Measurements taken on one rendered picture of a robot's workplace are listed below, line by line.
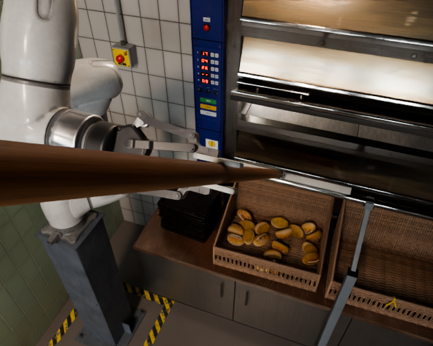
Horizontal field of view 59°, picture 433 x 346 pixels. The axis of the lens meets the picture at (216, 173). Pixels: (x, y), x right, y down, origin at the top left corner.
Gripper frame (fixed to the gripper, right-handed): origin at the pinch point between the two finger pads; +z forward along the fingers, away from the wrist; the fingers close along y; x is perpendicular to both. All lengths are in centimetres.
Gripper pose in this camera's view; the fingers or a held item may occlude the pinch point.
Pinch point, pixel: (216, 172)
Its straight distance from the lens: 55.4
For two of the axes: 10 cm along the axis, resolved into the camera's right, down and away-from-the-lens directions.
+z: 9.4, 2.3, -2.4
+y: -2.2, 9.7, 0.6
